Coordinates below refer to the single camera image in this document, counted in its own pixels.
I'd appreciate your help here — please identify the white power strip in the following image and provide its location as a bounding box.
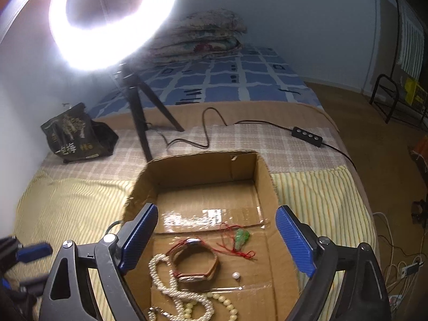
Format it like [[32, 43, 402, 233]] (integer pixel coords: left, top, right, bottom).
[[399, 262, 421, 277]]

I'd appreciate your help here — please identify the jade pendant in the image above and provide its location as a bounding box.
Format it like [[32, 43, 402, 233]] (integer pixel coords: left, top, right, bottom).
[[214, 222, 256, 261]]

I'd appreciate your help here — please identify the yellow striped blanket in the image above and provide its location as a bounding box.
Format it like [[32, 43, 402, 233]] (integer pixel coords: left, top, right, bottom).
[[13, 165, 377, 321]]

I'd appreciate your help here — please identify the black tripod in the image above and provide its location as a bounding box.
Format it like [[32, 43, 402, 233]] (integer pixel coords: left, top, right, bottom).
[[114, 63, 185, 163]]

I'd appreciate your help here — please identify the orange cloth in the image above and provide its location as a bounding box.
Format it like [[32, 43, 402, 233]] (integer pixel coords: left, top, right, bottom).
[[410, 139, 428, 171]]

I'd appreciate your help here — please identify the white ring light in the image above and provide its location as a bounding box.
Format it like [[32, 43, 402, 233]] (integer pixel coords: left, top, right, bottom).
[[48, 0, 185, 72]]

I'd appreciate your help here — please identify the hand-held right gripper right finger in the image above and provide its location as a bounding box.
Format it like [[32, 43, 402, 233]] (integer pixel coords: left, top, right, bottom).
[[275, 205, 392, 321]]

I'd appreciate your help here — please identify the yellow box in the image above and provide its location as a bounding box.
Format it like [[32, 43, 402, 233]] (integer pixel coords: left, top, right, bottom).
[[403, 77, 428, 106]]

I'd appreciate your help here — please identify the black metal frame rack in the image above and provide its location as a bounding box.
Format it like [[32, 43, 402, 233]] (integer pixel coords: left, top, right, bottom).
[[369, 74, 428, 131]]

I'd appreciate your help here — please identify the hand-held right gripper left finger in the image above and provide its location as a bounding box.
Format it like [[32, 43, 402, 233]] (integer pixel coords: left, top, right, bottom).
[[38, 203, 159, 321]]

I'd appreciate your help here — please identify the white striped towel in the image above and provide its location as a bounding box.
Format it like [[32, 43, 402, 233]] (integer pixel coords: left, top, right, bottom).
[[399, 5, 425, 77]]

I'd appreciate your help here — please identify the white pearl necklace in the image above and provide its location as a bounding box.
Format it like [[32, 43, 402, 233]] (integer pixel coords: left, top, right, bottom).
[[147, 253, 215, 321]]

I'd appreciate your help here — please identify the black cable with controller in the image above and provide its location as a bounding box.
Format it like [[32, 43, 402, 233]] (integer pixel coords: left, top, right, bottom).
[[147, 107, 360, 171]]

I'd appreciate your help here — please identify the brown leather watch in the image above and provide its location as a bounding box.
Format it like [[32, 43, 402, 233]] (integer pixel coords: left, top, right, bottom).
[[167, 237, 219, 283]]

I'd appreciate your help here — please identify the plaid blanket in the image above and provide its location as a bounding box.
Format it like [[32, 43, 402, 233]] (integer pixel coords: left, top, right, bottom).
[[40, 102, 355, 184]]

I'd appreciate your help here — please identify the black snack bag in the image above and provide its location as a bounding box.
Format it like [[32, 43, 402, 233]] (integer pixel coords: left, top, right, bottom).
[[41, 102, 119, 164]]

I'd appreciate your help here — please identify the cream bead necklace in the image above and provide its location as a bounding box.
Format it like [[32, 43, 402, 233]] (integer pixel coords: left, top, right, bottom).
[[182, 291, 239, 321]]

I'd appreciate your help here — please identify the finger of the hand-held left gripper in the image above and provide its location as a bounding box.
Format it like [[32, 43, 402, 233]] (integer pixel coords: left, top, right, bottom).
[[15, 243, 53, 263], [18, 273, 51, 295]]

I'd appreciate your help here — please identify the black floor device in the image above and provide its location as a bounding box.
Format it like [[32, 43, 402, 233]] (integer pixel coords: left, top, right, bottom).
[[411, 201, 428, 223]]

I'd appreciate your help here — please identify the folded floral quilt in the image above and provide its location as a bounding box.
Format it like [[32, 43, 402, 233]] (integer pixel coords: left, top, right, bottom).
[[150, 8, 248, 62]]

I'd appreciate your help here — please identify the cardboard box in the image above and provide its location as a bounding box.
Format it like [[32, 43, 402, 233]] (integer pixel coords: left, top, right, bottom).
[[122, 150, 301, 321]]

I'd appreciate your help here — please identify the blue patterned bedsheet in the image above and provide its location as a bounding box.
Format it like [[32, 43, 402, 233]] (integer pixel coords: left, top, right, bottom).
[[85, 45, 323, 114]]

